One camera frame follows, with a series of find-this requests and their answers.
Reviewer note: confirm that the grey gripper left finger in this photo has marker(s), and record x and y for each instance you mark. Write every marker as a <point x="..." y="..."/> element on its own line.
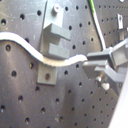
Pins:
<point x="101" y="68"/>

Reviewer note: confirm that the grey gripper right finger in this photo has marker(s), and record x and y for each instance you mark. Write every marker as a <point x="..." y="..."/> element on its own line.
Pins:
<point x="116" y="55"/>

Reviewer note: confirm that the small metal bracket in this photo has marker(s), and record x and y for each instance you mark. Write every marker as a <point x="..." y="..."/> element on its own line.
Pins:
<point x="121" y="28"/>

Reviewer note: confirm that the grey cable routing clip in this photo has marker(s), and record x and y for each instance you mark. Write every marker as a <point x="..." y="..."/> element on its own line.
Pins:
<point x="52" y="33"/>

